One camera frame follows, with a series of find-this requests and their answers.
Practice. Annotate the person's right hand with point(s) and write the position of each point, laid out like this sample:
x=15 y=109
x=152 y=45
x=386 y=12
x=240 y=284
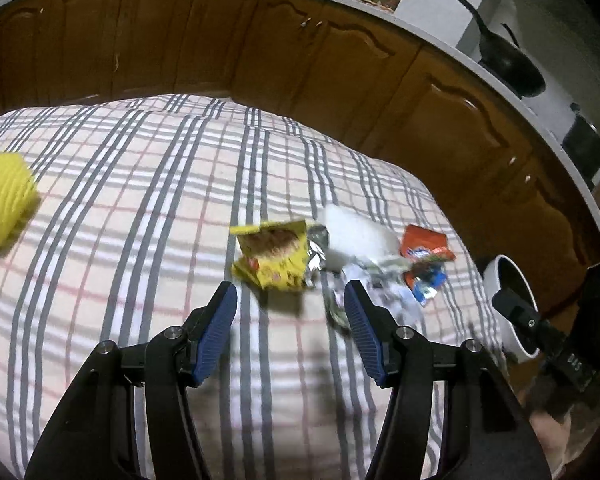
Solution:
x=550 y=440

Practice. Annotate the yellow snack packet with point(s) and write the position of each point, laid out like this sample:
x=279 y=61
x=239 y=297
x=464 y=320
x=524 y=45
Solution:
x=275 y=270

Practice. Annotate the plaid tablecloth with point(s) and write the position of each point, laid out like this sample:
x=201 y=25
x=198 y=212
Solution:
x=130 y=210

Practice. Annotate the silver wrapper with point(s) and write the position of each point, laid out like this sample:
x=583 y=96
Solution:
x=400 y=300

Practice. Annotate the white tissue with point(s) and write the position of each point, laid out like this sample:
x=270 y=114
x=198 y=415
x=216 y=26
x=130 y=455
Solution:
x=360 y=235

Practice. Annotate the black cooking pot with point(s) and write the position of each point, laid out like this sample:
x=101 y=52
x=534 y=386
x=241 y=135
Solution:
x=585 y=145

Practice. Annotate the orange-red snack packet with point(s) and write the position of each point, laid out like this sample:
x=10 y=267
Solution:
x=422 y=240

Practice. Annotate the blue and orange wrapper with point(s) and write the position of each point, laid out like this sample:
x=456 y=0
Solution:
x=425 y=280

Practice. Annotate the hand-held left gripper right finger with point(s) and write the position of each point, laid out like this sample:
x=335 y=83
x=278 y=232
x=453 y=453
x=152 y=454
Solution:
x=367 y=335

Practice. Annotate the wooden lower cabinets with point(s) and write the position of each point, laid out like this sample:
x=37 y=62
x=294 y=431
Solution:
x=305 y=60

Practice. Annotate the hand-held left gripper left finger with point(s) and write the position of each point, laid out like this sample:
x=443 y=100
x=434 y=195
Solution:
x=215 y=335

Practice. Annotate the white bowl with black inside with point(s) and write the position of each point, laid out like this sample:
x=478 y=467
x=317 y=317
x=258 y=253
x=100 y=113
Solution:
x=490 y=280

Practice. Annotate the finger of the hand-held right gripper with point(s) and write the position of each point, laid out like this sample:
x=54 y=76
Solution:
x=522 y=317

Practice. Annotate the black wok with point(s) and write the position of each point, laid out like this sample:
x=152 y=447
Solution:
x=510 y=65

